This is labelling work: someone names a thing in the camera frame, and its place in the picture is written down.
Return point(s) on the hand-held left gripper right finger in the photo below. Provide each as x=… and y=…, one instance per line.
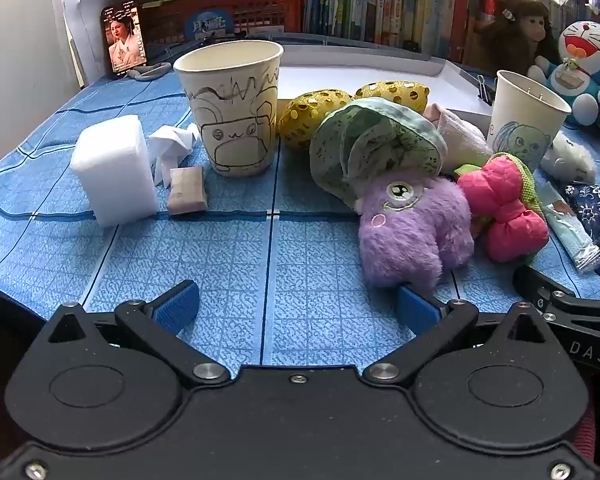
x=417, y=310

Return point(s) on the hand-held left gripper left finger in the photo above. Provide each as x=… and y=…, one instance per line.
x=180, y=305

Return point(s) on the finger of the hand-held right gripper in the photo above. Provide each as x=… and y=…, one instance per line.
x=535, y=285

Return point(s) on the blue tissue packet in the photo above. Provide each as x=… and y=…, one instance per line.
x=570, y=230

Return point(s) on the purple plush toy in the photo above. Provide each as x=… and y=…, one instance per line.
x=410, y=230

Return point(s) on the pink fabric flower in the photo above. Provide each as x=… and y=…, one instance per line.
x=505, y=210

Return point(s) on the blue floral pouch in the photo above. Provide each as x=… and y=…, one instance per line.
x=597, y=210

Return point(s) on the white furry plush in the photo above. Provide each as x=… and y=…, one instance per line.
x=570, y=160

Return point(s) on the white sponge block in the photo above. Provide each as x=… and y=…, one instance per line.
x=112, y=170

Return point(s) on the white tray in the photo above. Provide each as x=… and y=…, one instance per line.
x=330, y=77

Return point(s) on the cream soft cloth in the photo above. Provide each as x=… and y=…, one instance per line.
x=462, y=135

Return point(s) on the blue checked table cloth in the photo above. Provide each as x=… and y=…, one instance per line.
x=305, y=260

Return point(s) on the crumpled white paper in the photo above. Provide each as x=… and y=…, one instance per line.
x=172, y=147

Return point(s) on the small paper cup with drawing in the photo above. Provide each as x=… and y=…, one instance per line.
x=525, y=120

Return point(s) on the large paper cup with drawing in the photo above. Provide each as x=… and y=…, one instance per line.
x=230, y=125

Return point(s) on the black binder clip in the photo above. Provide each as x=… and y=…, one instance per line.
x=485, y=91

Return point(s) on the blue cat plush toy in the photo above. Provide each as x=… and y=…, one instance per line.
x=587, y=75

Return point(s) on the brown haired doll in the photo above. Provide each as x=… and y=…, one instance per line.
x=515, y=35

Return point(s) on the portrait photo card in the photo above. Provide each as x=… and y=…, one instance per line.
x=125, y=40

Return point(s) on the red can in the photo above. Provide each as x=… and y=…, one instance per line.
x=492, y=5

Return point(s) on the white paper sheet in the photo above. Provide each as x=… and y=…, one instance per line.
x=82, y=30

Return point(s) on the large red plastic basket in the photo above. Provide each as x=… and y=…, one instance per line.
x=260, y=10

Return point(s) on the row of books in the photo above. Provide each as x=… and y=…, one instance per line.
x=380, y=5

